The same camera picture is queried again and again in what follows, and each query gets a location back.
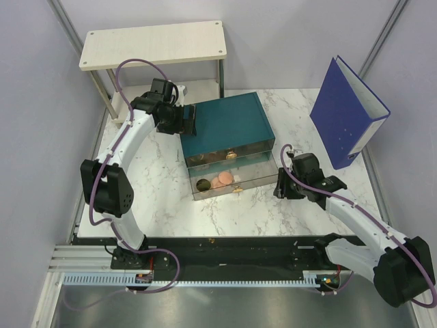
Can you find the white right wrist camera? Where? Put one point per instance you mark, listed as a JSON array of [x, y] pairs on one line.
[[295, 152]]

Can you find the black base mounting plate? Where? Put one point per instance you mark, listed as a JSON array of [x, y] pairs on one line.
[[222, 259]]

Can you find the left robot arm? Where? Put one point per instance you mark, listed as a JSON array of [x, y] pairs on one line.
[[106, 187]]

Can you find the gold round jar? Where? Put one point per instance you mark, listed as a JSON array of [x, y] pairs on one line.
[[203, 185]]

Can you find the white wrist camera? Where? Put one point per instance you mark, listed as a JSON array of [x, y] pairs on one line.
[[180, 92], [295, 152]]

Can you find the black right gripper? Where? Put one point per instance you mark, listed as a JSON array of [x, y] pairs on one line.
[[280, 190]]

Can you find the white wooden shelf table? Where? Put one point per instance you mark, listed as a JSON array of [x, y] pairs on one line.
[[161, 44]]

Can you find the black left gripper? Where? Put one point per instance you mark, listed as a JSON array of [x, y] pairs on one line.
[[186, 126]]

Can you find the pink round compact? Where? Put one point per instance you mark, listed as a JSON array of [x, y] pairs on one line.
[[215, 183], [225, 178]]

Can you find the teal drawer organizer box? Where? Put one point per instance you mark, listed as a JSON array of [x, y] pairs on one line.
[[231, 121]]

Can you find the aluminium frame rail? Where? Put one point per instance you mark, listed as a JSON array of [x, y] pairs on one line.
[[80, 258]]

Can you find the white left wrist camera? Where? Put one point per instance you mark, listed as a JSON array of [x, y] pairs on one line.
[[180, 92]]

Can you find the blue lever arch binder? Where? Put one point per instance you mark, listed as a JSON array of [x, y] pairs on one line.
[[346, 113]]

